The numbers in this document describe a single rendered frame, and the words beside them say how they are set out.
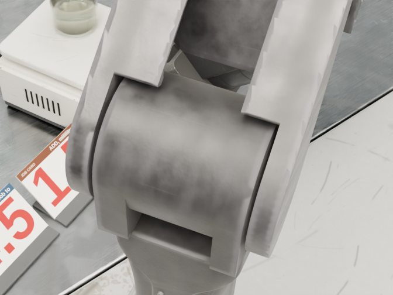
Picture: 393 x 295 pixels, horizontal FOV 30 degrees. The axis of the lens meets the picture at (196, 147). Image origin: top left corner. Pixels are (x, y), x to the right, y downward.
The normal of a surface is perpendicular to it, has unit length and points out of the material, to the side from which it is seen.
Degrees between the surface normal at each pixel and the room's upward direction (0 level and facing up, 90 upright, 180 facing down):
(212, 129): 17
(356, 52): 0
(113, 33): 36
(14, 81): 90
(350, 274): 0
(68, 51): 0
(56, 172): 40
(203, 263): 91
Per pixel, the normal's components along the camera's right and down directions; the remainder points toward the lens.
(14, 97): -0.46, 0.67
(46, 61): 0.04, -0.64
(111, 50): -0.17, -0.11
